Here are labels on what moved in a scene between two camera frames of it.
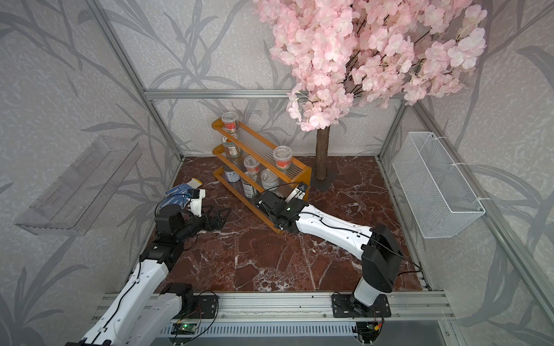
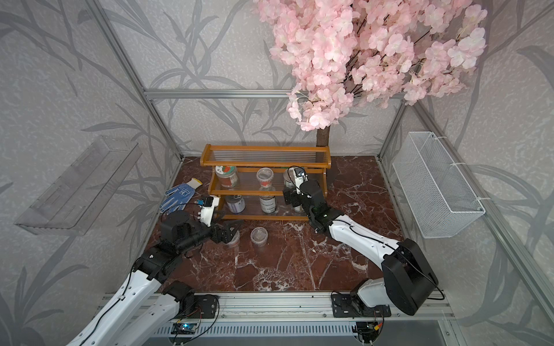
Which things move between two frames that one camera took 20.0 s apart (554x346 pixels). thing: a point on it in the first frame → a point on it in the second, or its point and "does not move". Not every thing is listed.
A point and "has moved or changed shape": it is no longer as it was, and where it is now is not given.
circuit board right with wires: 367,331 does not move
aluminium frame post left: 154,109 does not move
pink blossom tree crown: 339,54 does not move
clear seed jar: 231,121 → 234,244
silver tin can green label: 270,181 → 287,180
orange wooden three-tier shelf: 247,166 has moved or changed shape
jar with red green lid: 232,151 → 227,176
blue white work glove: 178,195 does not move
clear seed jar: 283,156 → 259,236
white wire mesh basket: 440,199 does not move
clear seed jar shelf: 252,166 → 265,175
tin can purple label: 231,176 → 236,203
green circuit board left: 185,329 does not move
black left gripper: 216,224 → 223,236
